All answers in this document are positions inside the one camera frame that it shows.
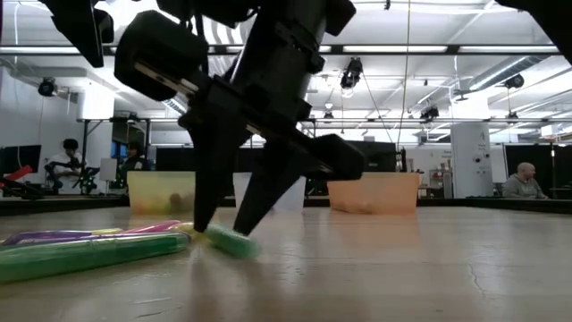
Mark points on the white pillar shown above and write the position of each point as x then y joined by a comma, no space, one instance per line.
469,152

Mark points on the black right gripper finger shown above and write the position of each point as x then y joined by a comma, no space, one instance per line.
268,183
214,170

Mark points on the yellow highlighter marker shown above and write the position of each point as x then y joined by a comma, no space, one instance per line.
187,227

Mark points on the clear plastic bin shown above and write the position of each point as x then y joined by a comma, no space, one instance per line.
292,197

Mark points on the white ceiling box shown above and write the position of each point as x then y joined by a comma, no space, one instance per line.
96,105

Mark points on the black crossbar with light strips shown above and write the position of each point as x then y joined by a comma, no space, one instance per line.
453,49

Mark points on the black monitor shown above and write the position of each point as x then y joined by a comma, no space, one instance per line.
384,156
22,154

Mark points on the red bar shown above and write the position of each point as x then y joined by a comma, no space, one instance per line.
18,173

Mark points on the black hanging spotlight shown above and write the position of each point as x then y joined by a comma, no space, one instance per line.
429,113
47,87
352,71
514,81

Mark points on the slanted silver ceiling duct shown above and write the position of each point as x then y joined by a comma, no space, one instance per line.
505,71

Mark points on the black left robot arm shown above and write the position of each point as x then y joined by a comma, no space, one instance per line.
76,27

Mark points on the black curtain partition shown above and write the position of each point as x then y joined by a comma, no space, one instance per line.
174,158
563,161

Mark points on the background black metal frame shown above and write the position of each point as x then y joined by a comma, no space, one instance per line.
84,134

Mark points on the green highlighter marker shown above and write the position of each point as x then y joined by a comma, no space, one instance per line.
237,245
67,259

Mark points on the person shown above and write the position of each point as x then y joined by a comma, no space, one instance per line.
525,188
134,161
67,156

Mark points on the orange plastic bin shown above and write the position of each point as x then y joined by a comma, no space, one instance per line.
380,197

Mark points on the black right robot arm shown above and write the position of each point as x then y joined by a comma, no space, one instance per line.
290,22

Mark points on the yellow plastic bin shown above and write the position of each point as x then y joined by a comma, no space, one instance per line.
156,188

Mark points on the blue lit screen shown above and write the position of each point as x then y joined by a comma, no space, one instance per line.
114,149

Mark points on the background black robot rig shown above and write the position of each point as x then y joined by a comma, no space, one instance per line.
20,190

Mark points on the purple highlighter marker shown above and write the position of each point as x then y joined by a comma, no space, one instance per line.
154,226
44,237

